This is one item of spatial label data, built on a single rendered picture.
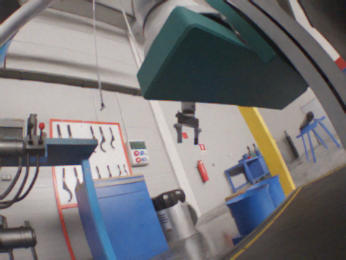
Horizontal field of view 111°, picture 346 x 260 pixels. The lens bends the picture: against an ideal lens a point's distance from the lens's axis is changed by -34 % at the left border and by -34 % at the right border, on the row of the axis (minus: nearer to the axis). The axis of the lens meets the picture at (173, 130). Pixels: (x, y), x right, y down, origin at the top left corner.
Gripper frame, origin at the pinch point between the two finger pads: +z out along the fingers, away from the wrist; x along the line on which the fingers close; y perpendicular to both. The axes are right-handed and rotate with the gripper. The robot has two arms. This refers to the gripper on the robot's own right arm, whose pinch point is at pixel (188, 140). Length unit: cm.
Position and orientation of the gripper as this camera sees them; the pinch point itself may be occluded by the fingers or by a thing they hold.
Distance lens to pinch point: 99.5
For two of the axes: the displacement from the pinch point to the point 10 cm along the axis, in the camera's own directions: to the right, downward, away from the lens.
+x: 7.5, 1.3, 6.4
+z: -0.2, 9.8, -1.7
